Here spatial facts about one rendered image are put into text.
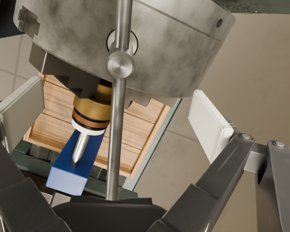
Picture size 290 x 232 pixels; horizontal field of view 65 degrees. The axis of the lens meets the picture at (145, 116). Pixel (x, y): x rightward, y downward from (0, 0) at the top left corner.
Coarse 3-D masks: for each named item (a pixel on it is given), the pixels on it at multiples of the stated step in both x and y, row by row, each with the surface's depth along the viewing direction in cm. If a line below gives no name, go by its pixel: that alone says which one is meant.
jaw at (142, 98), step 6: (126, 90) 40; (132, 90) 40; (126, 96) 41; (132, 96) 41; (138, 96) 40; (144, 96) 40; (150, 96) 40; (156, 96) 40; (126, 102) 41; (132, 102) 45; (138, 102) 41; (144, 102) 41; (162, 102) 40; (168, 102) 40; (174, 102) 40; (126, 108) 42
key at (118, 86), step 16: (128, 0) 16; (128, 16) 17; (128, 32) 18; (128, 48) 18; (112, 80) 20; (112, 96) 20; (112, 112) 20; (112, 128) 21; (112, 144) 21; (112, 160) 21; (112, 176) 22; (112, 192) 22
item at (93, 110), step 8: (104, 80) 45; (104, 88) 40; (96, 96) 40; (104, 96) 41; (80, 104) 41; (88, 104) 40; (96, 104) 39; (104, 104) 40; (72, 112) 44; (80, 112) 41; (88, 112) 41; (96, 112) 41; (104, 112) 41; (80, 120) 42; (88, 120) 42; (96, 120) 42; (104, 120) 42; (88, 128) 43; (96, 128) 43; (104, 128) 45
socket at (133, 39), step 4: (112, 32) 24; (132, 32) 24; (108, 36) 24; (112, 36) 24; (132, 36) 24; (108, 40) 24; (112, 40) 24; (132, 40) 25; (136, 40) 25; (108, 44) 25; (132, 44) 25; (136, 44) 25; (108, 48) 25; (136, 48) 25
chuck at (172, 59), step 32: (32, 0) 26; (64, 0) 24; (96, 0) 23; (64, 32) 25; (96, 32) 24; (160, 32) 25; (192, 32) 26; (96, 64) 25; (160, 64) 27; (192, 64) 29
